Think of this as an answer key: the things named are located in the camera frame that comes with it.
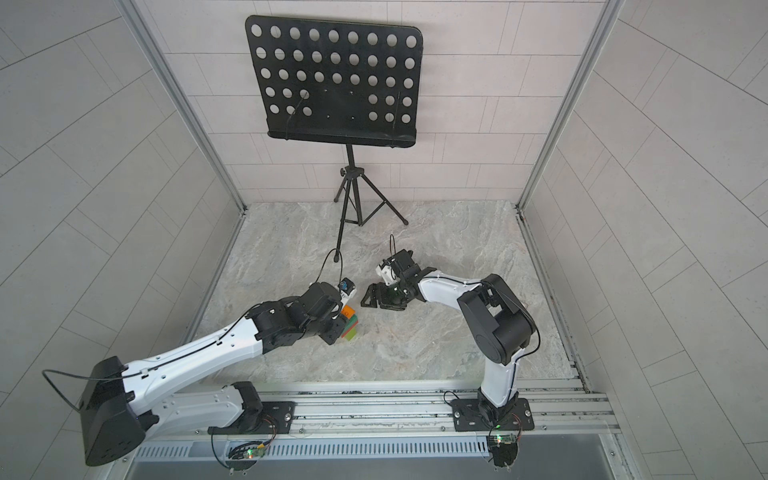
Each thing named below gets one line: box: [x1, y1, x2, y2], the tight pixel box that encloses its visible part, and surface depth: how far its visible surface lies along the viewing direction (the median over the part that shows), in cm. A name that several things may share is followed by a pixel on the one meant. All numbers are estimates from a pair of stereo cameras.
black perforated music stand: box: [244, 15, 424, 263], surface depth 69 cm
